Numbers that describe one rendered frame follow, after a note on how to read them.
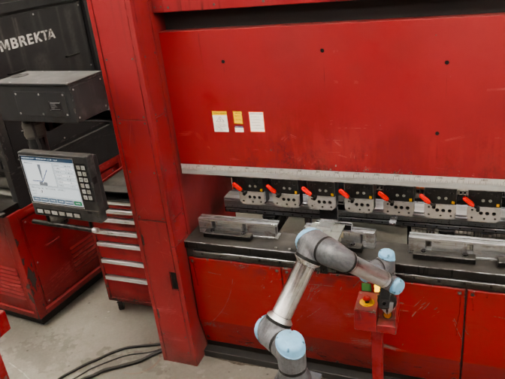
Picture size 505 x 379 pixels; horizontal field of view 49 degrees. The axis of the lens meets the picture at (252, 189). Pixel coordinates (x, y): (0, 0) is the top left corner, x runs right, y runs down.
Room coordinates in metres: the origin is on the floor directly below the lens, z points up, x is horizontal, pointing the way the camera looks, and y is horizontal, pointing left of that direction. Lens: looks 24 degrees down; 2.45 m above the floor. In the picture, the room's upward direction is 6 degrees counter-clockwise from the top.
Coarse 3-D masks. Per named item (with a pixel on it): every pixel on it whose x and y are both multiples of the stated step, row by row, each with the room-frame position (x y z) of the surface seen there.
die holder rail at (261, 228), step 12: (204, 216) 3.00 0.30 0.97; (216, 216) 2.97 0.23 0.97; (228, 216) 2.96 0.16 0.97; (204, 228) 2.96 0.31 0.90; (216, 228) 2.93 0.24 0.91; (228, 228) 2.90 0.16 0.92; (240, 228) 2.87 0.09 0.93; (252, 228) 2.84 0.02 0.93; (264, 228) 2.81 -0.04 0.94; (276, 228) 2.81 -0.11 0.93
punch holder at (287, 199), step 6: (276, 180) 2.75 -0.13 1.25; (282, 180) 2.74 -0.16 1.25; (288, 180) 2.73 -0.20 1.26; (294, 180) 2.71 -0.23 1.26; (300, 180) 2.74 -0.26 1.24; (276, 186) 2.75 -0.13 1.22; (282, 186) 2.74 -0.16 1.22; (288, 186) 2.73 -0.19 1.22; (294, 186) 2.71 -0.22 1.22; (300, 186) 2.74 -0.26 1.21; (282, 192) 2.74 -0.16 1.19; (288, 192) 2.73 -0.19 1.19; (294, 192) 2.71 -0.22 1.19; (300, 192) 2.73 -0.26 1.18; (276, 198) 2.75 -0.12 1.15; (282, 198) 2.74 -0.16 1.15; (288, 198) 2.73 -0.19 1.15; (294, 198) 2.71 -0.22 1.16; (300, 198) 2.74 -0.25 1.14; (276, 204) 2.75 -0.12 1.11; (282, 204) 2.74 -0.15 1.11; (288, 204) 2.73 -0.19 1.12; (294, 204) 2.71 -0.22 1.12; (300, 204) 2.73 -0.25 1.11
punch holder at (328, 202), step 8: (312, 184) 2.67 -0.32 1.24; (320, 184) 2.65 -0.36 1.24; (328, 184) 2.64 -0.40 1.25; (336, 184) 2.66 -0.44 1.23; (312, 192) 2.67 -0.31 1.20; (320, 192) 2.65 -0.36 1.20; (328, 192) 2.64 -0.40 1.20; (336, 192) 2.65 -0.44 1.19; (312, 200) 2.67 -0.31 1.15; (320, 200) 2.65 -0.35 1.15; (328, 200) 2.63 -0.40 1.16; (336, 200) 2.66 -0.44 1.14; (312, 208) 2.67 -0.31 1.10; (320, 208) 2.65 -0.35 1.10; (328, 208) 2.64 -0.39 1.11
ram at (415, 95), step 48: (192, 48) 2.91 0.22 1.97; (240, 48) 2.80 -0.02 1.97; (288, 48) 2.70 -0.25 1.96; (336, 48) 2.61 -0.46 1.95; (384, 48) 2.52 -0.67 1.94; (432, 48) 2.44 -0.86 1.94; (480, 48) 2.36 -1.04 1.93; (192, 96) 2.93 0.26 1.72; (240, 96) 2.82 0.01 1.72; (288, 96) 2.71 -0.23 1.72; (336, 96) 2.61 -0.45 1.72; (384, 96) 2.52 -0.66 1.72; (432, 96) 2.44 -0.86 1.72; (480, 96) 2.35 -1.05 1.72; (192, 144) 2.95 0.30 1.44; (240, 144) 2.83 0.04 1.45; (288, 144) 2.72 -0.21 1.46; (336, 144) 2.62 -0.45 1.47; (384, 144) 2.52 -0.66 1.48; (432, 144) 2.43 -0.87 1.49; (480, 144) 2.35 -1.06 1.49
